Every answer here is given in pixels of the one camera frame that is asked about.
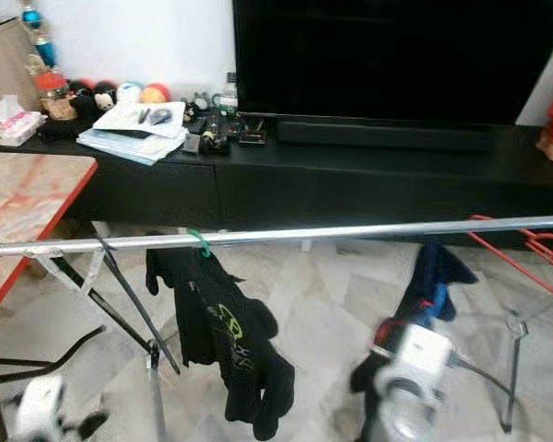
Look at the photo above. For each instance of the blue plastic hanger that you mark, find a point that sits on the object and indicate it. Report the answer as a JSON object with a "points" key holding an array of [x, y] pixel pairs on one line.
{"points": [[433, 311]]}

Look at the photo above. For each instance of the dark navy shirt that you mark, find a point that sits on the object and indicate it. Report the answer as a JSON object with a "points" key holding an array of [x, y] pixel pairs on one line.
{"points": [[433, 272]]}

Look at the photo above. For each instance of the green plastic hanger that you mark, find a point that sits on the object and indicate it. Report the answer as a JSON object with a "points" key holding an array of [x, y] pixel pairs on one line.
{"points": [[201, 242]]}

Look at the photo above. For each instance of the red plastic hanger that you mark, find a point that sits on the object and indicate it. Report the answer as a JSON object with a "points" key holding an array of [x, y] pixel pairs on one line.
{"points": [[548, 241]]}

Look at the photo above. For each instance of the black shirt with green logo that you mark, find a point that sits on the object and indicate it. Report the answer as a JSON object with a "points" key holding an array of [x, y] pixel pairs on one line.
{"points": [[221, 341]]}

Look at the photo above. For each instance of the marble-pattern folding table red edge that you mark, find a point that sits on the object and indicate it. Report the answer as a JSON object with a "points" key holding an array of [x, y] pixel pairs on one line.
{"points": [[28, 193]]}

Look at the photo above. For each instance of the stack of white papers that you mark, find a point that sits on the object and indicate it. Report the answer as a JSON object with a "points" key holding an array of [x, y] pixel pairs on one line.
{"points": [[129, 136]]}

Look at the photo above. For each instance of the silver metal clothes rack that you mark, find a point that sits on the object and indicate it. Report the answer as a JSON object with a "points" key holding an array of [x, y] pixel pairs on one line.
{"points": [[313, 232]]}

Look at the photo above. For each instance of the pink white tissue box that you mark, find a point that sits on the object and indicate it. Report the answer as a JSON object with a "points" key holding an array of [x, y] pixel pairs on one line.
{"points": [[18, 124]]}

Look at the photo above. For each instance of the black mouse plush toy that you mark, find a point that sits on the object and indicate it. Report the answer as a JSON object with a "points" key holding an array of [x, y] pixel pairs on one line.
{"points": [[90, 99]]}

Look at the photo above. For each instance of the white blue round plush toy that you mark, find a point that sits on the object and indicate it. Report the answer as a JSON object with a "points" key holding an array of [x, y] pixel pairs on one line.
{"points": [[129, 92]]}

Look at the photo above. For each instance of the red lidded jar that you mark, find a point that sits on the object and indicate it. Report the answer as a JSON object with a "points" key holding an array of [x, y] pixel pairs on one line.
{"points": [[52, 89]]}

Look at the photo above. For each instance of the orange round plush toy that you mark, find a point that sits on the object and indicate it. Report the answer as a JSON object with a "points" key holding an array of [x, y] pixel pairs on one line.
{"points": [[155, 94]]}

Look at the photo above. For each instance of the black TV console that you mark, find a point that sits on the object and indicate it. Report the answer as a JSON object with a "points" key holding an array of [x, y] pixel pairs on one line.
{"points": [[341, 184]]}

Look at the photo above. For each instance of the clear plastic bottle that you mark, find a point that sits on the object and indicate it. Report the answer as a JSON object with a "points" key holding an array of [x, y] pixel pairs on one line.
{"points": [[230, 94]]}

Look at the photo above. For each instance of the blue bead hanging ornament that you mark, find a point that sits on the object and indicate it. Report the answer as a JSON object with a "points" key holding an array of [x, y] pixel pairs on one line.
{"points": [[37, 35]]}

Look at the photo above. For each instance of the black soundbar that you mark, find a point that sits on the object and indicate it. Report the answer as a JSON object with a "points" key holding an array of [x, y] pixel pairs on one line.
{"points": [[387, 136]]}

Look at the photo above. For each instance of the black flat television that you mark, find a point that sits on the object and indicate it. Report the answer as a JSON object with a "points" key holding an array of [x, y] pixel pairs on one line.
{"points": [[387, 55]]}

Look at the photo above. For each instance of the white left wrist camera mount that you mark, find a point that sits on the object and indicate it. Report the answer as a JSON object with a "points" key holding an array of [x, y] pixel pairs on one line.
{"points": [[40, 410]]}

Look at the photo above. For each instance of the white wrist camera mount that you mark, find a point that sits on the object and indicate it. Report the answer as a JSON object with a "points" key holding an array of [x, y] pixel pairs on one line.
{"points": [[40, 410], [424, 354]]}

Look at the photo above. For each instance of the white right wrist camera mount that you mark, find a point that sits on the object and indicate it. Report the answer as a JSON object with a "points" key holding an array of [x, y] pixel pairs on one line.
{"points": [[424, 354]]}

